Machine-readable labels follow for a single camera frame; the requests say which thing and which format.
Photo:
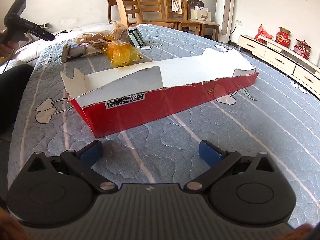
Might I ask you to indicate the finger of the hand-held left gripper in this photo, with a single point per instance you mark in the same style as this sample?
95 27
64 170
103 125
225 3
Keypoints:
46 34

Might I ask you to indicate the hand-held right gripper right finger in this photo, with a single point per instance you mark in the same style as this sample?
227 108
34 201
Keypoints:
209 153

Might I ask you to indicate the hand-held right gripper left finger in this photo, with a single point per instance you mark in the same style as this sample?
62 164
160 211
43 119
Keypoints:
92 153

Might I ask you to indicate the red cardboard box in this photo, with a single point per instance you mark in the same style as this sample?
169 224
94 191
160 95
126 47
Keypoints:
150 110

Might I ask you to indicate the yellow snack packet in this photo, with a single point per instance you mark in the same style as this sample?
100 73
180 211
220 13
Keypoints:
120 52

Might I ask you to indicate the dark green snack packet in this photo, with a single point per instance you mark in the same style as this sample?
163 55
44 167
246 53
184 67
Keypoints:
136 38

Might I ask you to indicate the person's left hand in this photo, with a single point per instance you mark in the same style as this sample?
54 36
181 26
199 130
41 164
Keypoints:
10 48

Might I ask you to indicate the clear bread bag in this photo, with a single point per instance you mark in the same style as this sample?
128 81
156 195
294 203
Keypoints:
85 38

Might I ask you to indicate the brown chair white cushion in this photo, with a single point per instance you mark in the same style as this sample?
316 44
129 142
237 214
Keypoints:
111 7

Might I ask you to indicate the person's dark clothed leg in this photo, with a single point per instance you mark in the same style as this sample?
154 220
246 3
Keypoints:
12 97

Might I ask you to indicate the cream TV cabinet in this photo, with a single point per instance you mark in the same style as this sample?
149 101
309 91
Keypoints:
275 55

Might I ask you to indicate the red plastic bag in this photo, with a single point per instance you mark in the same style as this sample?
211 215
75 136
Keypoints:
262 33

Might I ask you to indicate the beige towel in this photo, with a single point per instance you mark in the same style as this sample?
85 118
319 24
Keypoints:
177 5

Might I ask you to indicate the red gold jar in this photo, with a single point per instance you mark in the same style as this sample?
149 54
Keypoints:
282 38

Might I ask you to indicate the white gift box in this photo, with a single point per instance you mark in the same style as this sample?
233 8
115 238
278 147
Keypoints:
200 15

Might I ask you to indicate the red carousel ornament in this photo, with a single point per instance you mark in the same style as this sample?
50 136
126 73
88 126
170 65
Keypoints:
302 50

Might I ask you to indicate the white standing air conditioner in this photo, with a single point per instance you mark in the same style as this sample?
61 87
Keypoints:
223 10

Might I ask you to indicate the dark brown cushioned chair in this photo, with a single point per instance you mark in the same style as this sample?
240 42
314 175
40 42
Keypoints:
193 3

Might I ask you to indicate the white wall socket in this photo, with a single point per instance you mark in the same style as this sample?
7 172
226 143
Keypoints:
238 22

